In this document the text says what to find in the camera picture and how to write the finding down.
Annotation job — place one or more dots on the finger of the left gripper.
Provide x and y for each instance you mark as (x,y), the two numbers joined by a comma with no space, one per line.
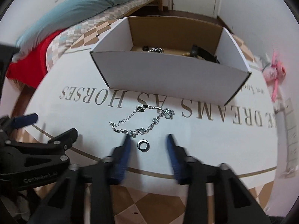
(54,147)
(18,122)

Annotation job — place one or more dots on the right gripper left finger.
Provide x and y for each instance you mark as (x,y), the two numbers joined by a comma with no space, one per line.
(65,202)

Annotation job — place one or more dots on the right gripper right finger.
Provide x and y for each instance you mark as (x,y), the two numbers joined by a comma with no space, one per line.
(233,203)

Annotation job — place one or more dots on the black fitness band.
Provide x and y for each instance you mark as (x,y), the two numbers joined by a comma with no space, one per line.
(197,51)

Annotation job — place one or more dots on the red blanket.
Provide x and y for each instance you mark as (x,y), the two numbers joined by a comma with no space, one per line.
(32,69)

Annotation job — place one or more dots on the checkered printed tablecloth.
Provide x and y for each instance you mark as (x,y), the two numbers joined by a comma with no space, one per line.
(241,134)

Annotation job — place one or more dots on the teal blue duvet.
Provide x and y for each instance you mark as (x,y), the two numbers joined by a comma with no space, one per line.
(64,15)

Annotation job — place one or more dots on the pink panther plush toy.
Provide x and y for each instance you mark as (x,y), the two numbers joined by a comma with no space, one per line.
(273,73)

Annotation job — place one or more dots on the white cardboard box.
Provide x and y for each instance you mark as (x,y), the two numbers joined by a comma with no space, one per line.
(151,54)

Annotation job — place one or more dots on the white wall socket strip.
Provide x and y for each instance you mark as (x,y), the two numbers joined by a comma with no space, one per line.
(287,118)

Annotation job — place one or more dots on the wooden bed frame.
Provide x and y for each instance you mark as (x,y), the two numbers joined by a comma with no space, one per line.
(152,7)

